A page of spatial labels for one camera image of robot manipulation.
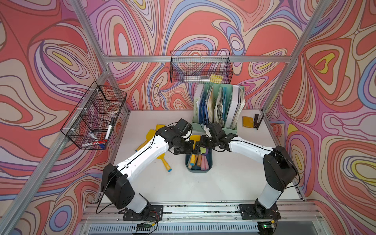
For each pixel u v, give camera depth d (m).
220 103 0.93
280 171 0.47
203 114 0.98
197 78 0.82
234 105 0.91
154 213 0.72
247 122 1.11
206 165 0.85
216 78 0.91
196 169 0.93
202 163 0.87
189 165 0.83
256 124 1.10
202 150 0.80
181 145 0.64
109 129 0.69
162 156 0.93
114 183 0.40
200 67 0.96
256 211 0.67
